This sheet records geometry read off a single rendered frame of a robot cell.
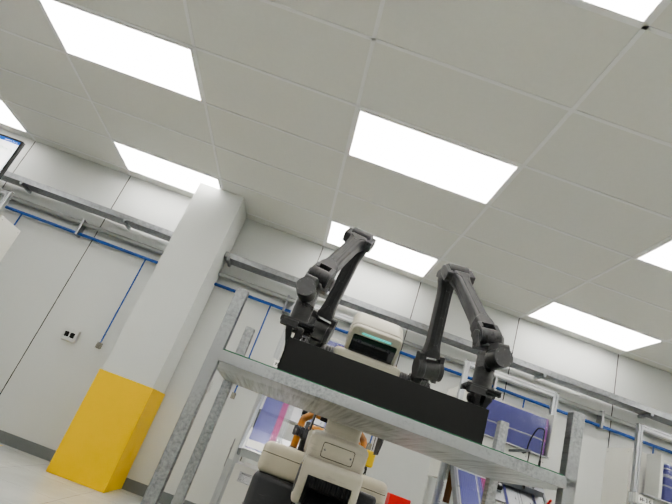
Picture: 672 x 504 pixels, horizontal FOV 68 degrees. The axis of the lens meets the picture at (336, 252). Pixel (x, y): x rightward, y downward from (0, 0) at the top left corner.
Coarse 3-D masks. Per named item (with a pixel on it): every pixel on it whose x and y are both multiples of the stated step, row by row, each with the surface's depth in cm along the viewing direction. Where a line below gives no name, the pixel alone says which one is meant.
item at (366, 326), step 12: (360, 312) 203; (360, 324) 193; (372, 324) 196; (384, 324) 199; (348, 336) 197; (360, 336) 193; (372, 336) 192; (384, 336) 191; (396, 336) 194; (348, 348) 195; (360, 348) 194; (372, 348) 194; (384, 348) 193; (396, 348) 192; (384, 360) 195
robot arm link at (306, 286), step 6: (306, 276) 141; (312, 276) 141; (300, 282) 140; (306, 282) 140; (312, 282) 140; (318, 282) 144; (330, 282) 149; (300, 288) 139; (306, 288) 139; (312, 288) 139; (318, 288) 148; (330, 288) 149; (300, 294) 139; (306, 294) 139; (312, 294) 140; (324, 294) 150; (306, 300) 142
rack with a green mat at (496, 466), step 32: (224, 320) 118; (224, 352) 115; (224, 384) 153; (256, 384) 134; (288, 384) 114; (192, 416) 109; (352, 416) 125; (384, 416) 114; (576, 416) 119; (416, 448) 144; (448, 448) 118; (480, 448) 114; (576, 448) 116; (160, 480) 104; (192, 480) 144; (512, 480) 134; (544, 480) 113; (576, 480) 114
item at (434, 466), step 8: (448, 392) 426; (456, 392) 405; (464, 392) 399; (464, 400) 397; (520, 408) 400; (432, 464) 399; (448, 464) 378; (432, 472) 392; (448, 472) 376; (424, 496) 394
